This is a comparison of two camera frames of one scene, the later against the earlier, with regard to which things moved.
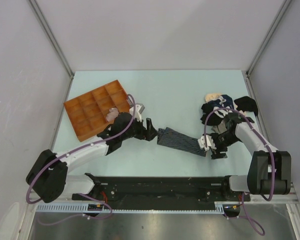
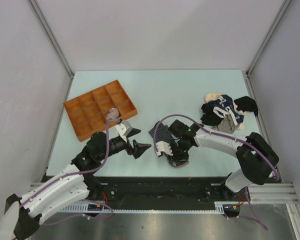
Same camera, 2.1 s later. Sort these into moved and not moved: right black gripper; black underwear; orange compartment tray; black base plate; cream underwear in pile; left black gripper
Moved: right black gripper; left black gripper
Not moved: black base plate; cream underwear in pile; orange compartment tray; black underwear
